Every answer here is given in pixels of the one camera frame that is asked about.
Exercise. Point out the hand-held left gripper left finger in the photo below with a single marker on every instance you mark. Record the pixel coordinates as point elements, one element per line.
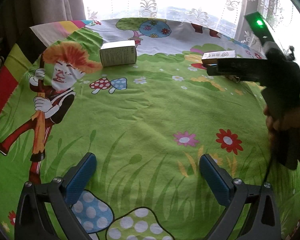
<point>80,180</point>

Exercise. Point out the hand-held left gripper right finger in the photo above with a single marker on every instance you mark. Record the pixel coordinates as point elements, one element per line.
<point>215,182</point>

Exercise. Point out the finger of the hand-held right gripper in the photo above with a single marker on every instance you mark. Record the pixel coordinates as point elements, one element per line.
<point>242,63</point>
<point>222,72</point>

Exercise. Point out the beige box with orange print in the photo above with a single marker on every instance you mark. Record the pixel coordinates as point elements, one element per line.
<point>216,54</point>

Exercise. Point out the cartoon printed green bedsheet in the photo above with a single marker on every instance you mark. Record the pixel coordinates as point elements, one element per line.
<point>145,120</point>

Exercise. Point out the small white cardboard box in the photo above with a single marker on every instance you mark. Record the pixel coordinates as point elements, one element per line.
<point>118,55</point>

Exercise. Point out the beige curtain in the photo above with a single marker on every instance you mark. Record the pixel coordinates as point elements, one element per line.
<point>57,0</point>

